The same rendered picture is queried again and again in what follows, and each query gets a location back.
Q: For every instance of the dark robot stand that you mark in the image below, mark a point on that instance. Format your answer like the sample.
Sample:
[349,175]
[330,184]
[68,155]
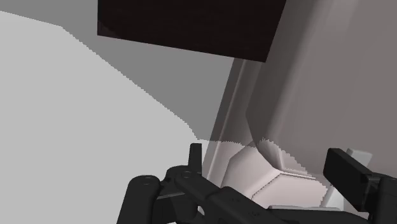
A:
[192,24]

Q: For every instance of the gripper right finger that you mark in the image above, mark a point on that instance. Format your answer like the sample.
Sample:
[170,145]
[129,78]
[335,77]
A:
[350,176]

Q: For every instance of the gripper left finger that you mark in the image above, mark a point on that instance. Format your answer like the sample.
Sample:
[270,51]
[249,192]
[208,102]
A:
[141,198]

